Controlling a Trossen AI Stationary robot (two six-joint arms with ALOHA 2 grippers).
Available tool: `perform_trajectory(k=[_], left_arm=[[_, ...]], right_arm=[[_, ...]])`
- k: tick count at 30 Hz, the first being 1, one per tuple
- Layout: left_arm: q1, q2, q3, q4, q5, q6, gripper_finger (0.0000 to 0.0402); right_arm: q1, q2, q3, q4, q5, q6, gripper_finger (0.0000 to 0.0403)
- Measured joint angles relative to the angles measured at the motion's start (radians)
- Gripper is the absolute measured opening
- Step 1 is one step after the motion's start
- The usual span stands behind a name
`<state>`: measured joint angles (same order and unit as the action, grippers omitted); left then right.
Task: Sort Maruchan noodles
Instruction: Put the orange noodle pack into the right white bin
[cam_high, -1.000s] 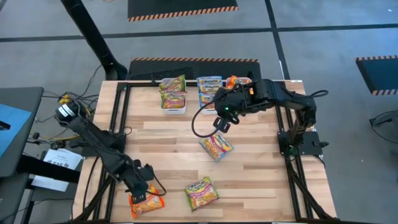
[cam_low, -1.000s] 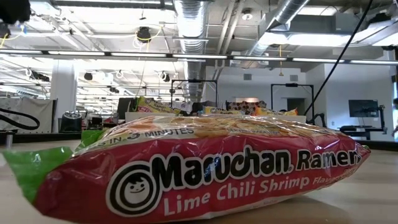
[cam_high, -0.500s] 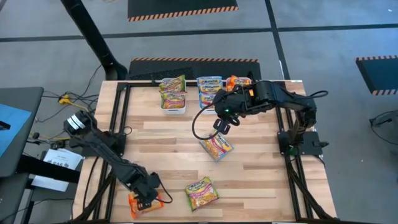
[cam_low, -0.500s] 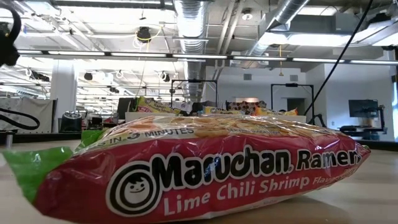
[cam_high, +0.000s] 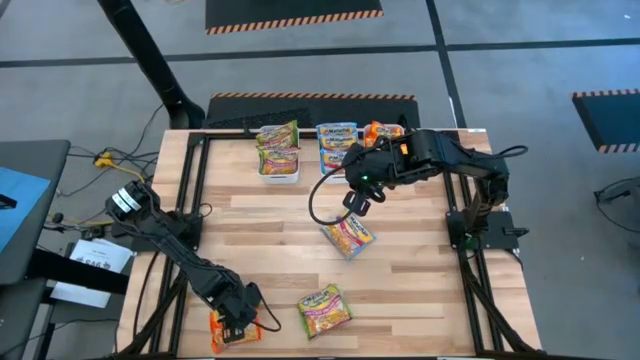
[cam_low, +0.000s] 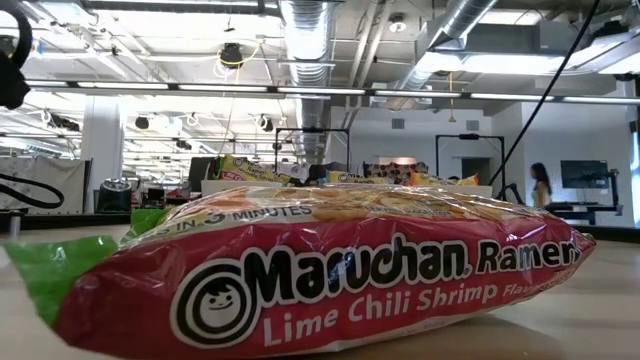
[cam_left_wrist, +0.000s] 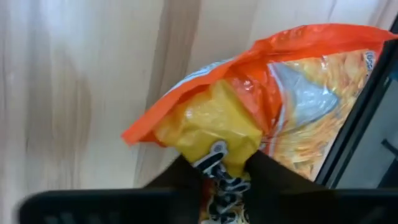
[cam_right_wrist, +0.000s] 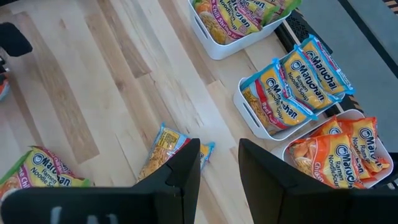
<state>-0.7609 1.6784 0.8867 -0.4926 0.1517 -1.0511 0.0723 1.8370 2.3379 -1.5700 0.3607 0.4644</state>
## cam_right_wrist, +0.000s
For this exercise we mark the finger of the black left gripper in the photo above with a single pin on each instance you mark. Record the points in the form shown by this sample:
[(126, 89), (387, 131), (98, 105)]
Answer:
[(3, 66)]

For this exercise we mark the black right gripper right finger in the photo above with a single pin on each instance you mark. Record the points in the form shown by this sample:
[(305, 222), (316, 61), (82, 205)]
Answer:
[(280, 193)]

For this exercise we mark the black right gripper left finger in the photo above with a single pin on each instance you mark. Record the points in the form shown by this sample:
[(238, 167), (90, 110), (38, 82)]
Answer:
[(177, 186)]

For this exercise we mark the white plastic bin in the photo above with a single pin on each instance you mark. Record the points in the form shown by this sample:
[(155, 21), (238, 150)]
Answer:
[(224, 49), (280, 150), (270, 135)]

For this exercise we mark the black hazard-striped floor mat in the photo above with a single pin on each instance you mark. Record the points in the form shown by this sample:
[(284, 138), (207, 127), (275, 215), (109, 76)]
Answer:
[(314, 40), (392, 2)]

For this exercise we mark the black aluminium table frame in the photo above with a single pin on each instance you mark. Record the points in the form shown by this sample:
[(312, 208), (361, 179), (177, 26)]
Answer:
[(280, 35)]

